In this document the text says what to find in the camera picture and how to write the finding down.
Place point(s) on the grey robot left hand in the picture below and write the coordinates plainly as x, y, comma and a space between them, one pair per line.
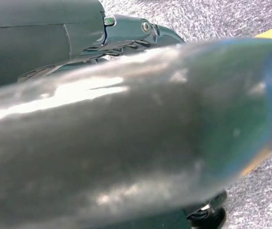
126, 126

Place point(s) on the black robot left foot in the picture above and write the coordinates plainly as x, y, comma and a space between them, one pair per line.
209, 218

